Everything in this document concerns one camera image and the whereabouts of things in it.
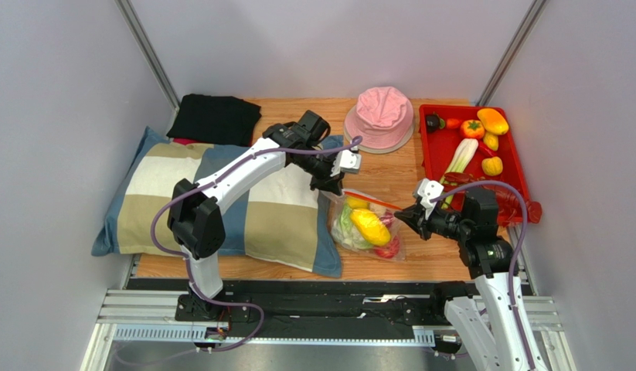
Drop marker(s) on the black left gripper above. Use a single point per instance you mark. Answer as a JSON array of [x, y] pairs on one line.
[[325, 182]]

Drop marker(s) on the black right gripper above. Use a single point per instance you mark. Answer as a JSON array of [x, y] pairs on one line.
[[420, 220]]

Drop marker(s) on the red apple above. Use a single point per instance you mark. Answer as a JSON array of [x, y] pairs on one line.
[[390, 250]]

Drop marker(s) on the clear orange-zip bag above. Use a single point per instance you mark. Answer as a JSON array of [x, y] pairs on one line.
[[378, 207]]

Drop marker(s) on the white cauliflower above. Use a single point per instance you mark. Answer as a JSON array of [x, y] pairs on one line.
[[345, 232]]

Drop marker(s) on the red pomegranate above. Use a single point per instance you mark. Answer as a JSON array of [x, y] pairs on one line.
[[387, 219]]

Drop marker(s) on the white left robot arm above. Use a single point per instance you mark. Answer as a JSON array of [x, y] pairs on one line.
[[280, 146]]

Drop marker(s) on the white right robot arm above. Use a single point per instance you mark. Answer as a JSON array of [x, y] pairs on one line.
[[504, 340]]

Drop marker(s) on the pink bucket hat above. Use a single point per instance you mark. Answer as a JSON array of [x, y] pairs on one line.
[[383, 117]]

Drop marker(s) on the red plastic tray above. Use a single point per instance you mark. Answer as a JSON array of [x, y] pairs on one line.
[[439, 147]]

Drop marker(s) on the green white celery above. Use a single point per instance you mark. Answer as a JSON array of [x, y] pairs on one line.
[[463, 154]]

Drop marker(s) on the small yellow orange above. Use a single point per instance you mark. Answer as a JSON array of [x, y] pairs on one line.
[[492, 166]]

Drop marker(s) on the red lobster toy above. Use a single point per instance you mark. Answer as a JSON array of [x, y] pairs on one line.
[[509, 209]]

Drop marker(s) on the dark eggplant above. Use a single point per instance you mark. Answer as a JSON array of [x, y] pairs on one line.
[[433, 122]]

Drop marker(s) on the small red tomato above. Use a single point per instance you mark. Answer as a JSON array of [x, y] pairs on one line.
[[453, 123]]

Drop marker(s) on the orange bell pepper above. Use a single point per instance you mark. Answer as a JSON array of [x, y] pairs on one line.
[[473, 129]]

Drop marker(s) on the small yellow lemon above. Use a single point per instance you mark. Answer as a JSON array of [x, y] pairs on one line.
[[491, 141]]

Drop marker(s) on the black folded cloth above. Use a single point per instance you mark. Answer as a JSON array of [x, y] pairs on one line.
[[220, 120]]

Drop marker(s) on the orange yellow mango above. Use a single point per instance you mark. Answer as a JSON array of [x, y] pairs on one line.
[[493, 121]]

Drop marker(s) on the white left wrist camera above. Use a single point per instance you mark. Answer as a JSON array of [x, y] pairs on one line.
[[347, 161]]

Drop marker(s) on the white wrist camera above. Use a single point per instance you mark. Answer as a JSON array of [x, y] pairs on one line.
[[347, 161], [425, 195]]

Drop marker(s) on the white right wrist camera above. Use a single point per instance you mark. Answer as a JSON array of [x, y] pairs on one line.
[[425, 195]]

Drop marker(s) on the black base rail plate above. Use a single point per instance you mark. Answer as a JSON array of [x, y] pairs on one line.
[[323, 310]]

